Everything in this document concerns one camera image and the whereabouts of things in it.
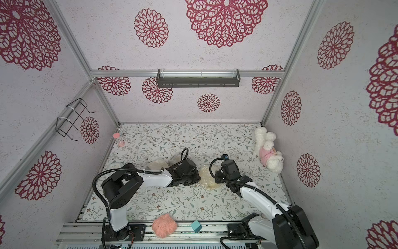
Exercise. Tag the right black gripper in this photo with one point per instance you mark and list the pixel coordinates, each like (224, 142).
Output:
(219, 177)

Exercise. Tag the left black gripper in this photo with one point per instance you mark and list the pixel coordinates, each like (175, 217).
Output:
(197, 178)

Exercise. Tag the cream dinner plate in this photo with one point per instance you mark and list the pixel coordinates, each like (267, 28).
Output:
(207, 181)

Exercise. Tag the bubble-wrapped plate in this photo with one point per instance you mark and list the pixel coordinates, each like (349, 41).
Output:
(177, 158)
(157, 165)

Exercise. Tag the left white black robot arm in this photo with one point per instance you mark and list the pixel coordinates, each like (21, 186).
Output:
(116, 187)

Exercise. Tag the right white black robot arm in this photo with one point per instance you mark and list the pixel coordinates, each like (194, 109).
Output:
(285, 226)

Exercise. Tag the white plush poodle pink shirt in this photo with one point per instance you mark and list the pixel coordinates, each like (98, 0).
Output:
(270, 158)

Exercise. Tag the teal small cube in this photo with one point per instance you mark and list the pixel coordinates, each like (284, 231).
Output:
(196, 226)

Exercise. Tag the pink fluffy ball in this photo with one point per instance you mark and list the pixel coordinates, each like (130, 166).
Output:
(164, 226)

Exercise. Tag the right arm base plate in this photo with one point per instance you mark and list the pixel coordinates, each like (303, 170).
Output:
(240, 231)

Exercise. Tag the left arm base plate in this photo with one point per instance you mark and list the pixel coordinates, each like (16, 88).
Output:
(129, 233)

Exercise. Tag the black wall shelf rail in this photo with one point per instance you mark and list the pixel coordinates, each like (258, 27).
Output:
(198, 79)

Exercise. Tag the aluminium front rail frame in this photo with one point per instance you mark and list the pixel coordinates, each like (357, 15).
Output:
(88, 236)

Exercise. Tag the black wire wall rack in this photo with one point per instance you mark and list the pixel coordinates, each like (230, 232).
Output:
(64, 124)

